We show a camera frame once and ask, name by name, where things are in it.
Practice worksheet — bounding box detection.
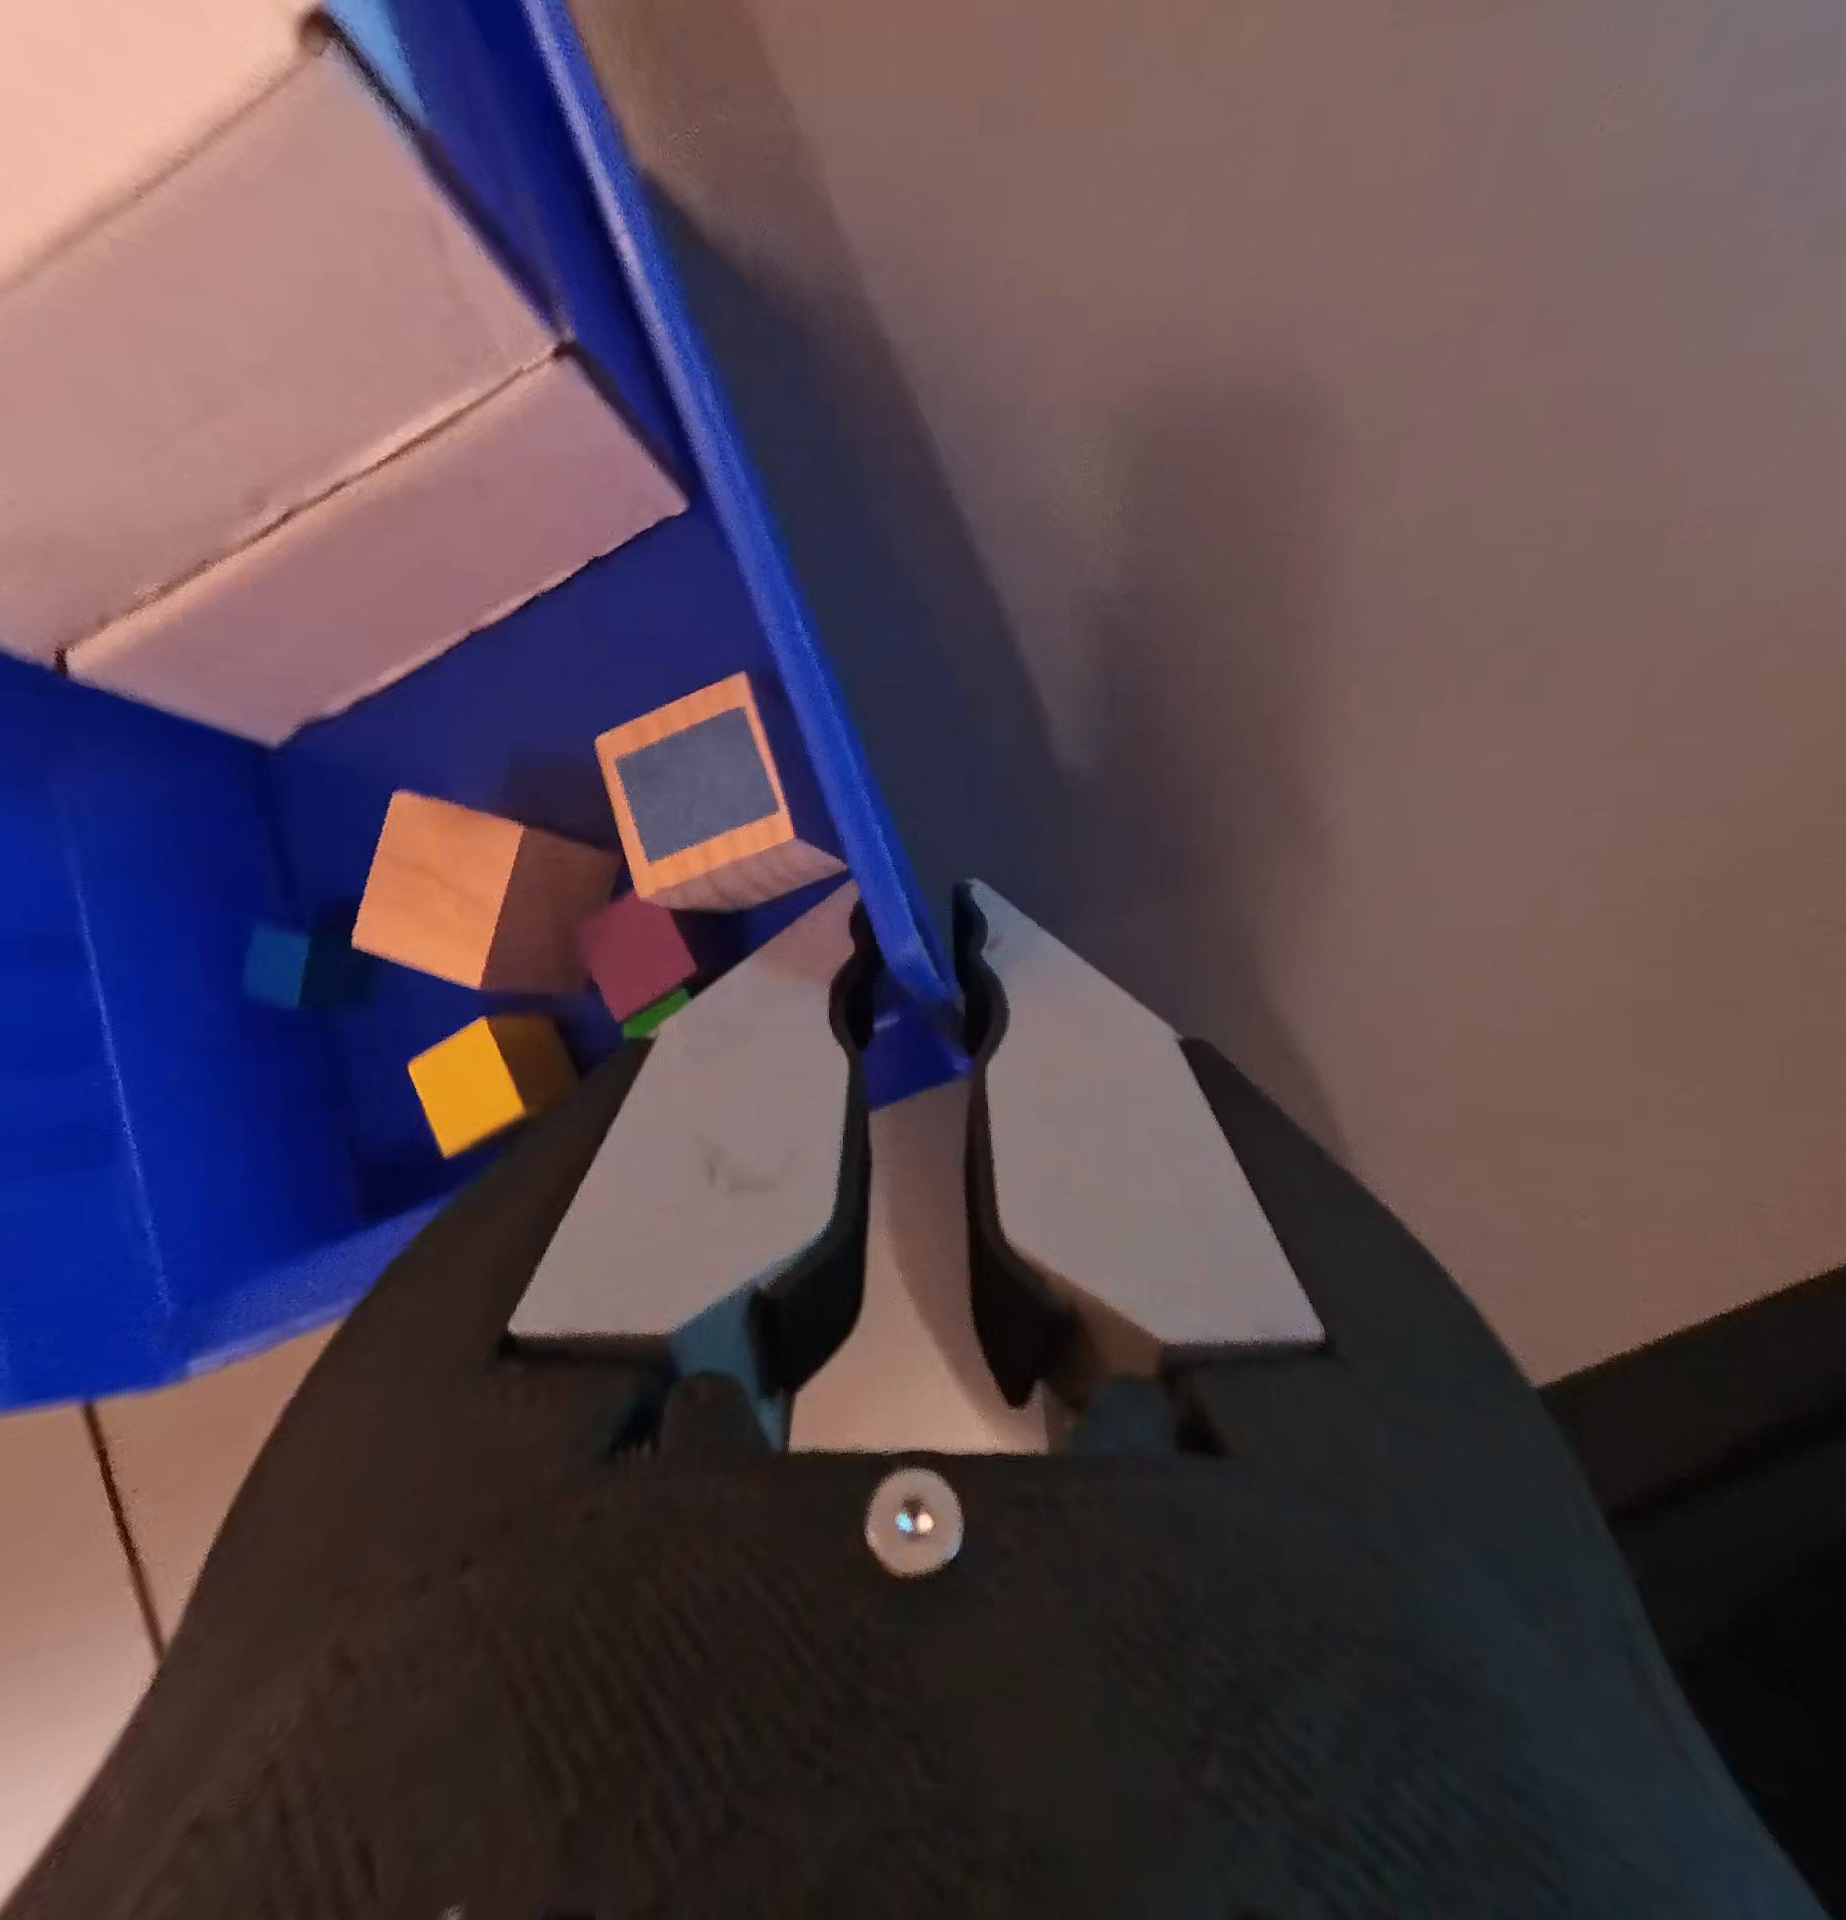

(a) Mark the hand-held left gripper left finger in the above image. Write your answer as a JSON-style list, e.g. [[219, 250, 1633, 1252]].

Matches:
[[505, 883, 878, 1396]]

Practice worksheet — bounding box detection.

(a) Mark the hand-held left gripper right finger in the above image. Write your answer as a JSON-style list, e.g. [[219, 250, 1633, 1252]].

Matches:
[[956, 879, 1332, 1405]]

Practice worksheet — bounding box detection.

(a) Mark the plain wooden cube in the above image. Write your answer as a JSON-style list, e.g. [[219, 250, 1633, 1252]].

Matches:
[[353, 790, 624, 999]]

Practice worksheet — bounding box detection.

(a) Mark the blue plastic bin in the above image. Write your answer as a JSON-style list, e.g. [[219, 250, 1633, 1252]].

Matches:
[[0, 0, 973, 1429]]

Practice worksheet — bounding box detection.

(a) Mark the magenta cube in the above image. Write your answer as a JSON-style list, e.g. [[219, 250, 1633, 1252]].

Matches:
[[576, 893, 700, 1027]]

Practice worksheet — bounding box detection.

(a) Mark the yellow cube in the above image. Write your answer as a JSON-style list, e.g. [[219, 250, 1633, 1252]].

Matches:
[[410, 1015, 576, 1161]]

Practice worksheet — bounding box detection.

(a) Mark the wooden cube with blue face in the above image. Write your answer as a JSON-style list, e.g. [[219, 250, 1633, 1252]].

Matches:
[[593, 670, 850, 913]]

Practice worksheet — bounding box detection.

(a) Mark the small blue cube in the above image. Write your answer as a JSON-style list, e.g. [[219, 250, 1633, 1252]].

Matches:
[[244, 921, 375, 1015]]

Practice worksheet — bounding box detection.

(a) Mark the person's dark clothed body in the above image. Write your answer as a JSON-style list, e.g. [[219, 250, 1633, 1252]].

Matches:
[[1539, 1249, 1846, 1920]]

